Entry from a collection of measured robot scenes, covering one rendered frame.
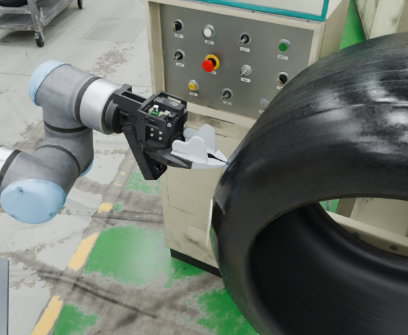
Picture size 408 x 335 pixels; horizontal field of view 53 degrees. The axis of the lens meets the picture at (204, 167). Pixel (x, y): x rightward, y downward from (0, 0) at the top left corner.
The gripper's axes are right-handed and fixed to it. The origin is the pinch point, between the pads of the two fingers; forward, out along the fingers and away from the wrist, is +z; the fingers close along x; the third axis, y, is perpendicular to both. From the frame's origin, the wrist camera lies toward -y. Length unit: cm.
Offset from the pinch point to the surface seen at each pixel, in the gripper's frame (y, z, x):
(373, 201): -18.0, 27.7, 27.7
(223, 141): -45, -20, 58
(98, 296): -131, -55, 25
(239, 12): 0, -22, 59
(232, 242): -1.6, 8.0, -11.9
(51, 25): -162, -310, 269
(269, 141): 14.9, 8.6, -8.6
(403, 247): -25, 38, 25
